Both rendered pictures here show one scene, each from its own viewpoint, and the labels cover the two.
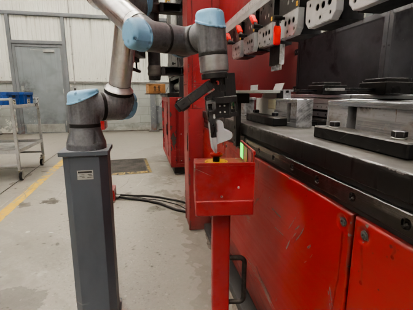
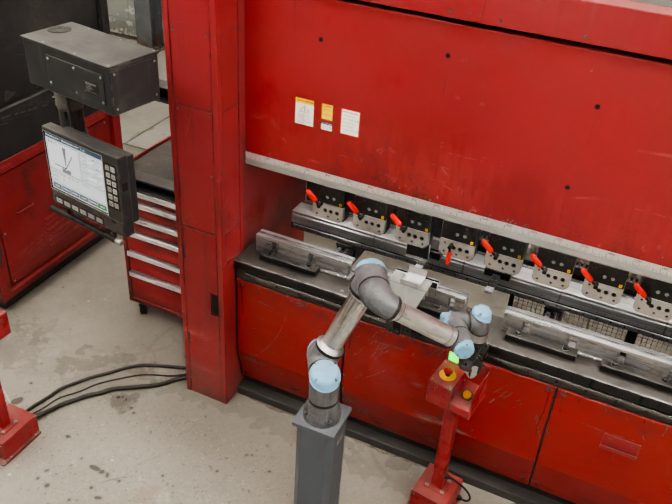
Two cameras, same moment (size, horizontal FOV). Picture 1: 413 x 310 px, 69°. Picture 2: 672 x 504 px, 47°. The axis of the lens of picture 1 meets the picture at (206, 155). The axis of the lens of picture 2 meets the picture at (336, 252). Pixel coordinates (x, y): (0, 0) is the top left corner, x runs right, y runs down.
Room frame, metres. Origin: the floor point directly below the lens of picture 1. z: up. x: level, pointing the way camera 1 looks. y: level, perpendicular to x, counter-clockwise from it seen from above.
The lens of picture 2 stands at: (-0.03, 2.25, 2.95)
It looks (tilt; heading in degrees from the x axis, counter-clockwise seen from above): 34 degrees down; 304
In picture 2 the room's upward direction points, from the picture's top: 4 degrees clockwise
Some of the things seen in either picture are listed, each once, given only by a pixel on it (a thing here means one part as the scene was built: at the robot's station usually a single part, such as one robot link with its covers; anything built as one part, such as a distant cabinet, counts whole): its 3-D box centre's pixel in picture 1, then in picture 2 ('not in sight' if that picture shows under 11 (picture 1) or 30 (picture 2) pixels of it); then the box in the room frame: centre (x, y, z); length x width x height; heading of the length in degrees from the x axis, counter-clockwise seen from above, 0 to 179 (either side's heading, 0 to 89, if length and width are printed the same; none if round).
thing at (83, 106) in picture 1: (85, 106); (324, 381); (1.19, 0.48, 0.94); 0.13 x 0.12 x 0.14; 131
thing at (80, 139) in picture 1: (85, 135); (322, 405); (1.18, 0.48, 0.82); 0.15 x 0.15 x 0.10
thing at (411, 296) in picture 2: (240, 91); (402, 292); (1.23, -0.14, 1.00); 0.26 x 0.18 x 0.01; 101
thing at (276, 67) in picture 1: (276, 58); (418, 250); (1.26, -0.28, 1.13); 0.10 x 0.02 x 0.10; 11
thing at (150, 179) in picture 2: (177, 69); (135, 191); (2.48, 0.23, 1.18); 0.40 x 0.24 x 0.07; 11
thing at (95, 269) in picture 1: (94, 237); (317, 480); (1.18, 0.48, 0.39); 0.18 x 0.18 x 0.77; 12
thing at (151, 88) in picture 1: (155, 88); not in sight; (3.62, 0.60, 1.04); 0.30 x 0.26 x 0.12; 12
